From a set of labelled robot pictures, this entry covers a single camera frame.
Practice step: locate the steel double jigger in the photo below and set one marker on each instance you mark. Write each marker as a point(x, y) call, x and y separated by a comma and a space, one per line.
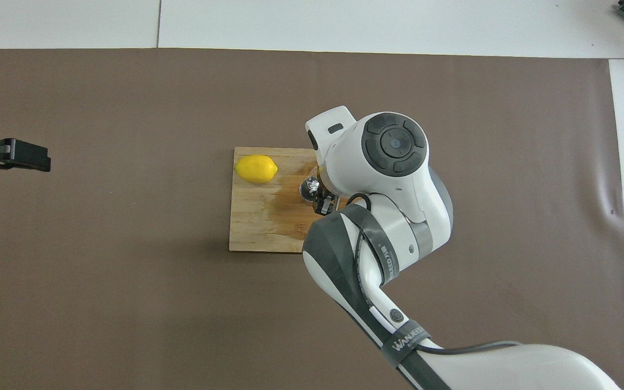
point(306, 190)

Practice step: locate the brown paper table mat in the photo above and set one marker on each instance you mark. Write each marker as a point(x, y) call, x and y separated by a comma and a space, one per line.
point(128, 298)

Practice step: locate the yellow lemon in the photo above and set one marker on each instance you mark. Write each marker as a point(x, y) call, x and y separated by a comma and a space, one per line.
point(256, 169)

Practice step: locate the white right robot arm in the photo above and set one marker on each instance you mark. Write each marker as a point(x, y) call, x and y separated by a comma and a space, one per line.
point(388, 179)

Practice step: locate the wooden cutting board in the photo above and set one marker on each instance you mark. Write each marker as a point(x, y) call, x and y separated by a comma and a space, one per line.
point(252, 227)

